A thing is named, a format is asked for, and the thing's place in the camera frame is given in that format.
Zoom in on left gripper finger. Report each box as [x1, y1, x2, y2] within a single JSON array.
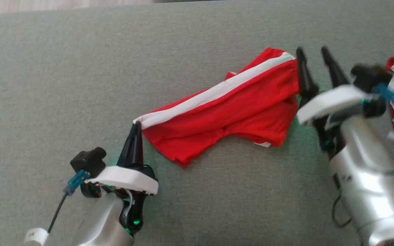
[[117, 122, 137, 168], [136, 122, 145, 169]]

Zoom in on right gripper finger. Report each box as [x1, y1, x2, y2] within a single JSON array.
[[321, 46, 350, 88], [295, 47, 319, 103]]

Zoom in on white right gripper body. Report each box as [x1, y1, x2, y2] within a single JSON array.
[[297, 85, 372, 161]]

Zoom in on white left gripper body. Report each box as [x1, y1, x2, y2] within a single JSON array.
[[80, 166, 159, 237]]

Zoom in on red shorts with white stripe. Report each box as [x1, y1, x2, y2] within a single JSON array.
[[133, 47, 301, 168]]

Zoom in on left camera cable blue plug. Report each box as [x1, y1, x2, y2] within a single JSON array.
[[24, 170, 90, 245]]

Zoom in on camera cable blue plug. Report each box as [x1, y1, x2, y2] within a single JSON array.
[[24, 170, 90, 245], [374, 83, 394, 106]]

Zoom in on right camera cable blue plug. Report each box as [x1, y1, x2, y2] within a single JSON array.
[[374, 83, 394, 106]]

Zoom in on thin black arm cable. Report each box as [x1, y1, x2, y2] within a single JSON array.
[[332, 195, 353, 229]]

